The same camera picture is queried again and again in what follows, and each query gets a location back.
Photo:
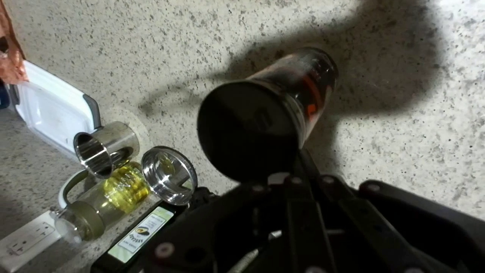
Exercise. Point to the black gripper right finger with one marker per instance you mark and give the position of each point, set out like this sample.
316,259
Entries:
381,228

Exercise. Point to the glass oil cruet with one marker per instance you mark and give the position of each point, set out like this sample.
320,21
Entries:
90,216

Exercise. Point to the stainless steel cup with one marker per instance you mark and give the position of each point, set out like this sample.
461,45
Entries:
107,149

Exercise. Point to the white wall outlet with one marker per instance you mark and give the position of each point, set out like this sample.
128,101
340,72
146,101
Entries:
28,242

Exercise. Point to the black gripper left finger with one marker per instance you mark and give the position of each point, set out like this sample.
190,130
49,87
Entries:
216,236

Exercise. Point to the black plastic can lid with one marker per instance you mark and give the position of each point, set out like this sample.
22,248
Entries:
248,131

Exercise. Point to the tall dark snack can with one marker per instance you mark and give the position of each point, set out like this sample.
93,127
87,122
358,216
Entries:
307,77

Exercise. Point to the tall labelled oil bottle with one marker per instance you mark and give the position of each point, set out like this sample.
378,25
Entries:
126,253

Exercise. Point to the white plastic tray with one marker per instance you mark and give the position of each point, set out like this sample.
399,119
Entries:
54,110

